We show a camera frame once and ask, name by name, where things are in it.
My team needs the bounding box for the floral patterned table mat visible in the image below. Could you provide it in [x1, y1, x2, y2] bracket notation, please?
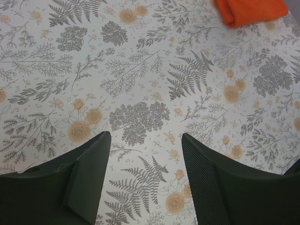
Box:
[0, 0, 300, 225]

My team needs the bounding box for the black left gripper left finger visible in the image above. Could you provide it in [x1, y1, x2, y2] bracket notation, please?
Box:
[0, 131, 111, 225]

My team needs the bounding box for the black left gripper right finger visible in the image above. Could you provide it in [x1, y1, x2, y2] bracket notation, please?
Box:
[181, 133, 300, 225]

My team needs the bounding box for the orange t-shirt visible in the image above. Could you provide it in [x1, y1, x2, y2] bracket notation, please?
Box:
[216, 0, 289, 28]

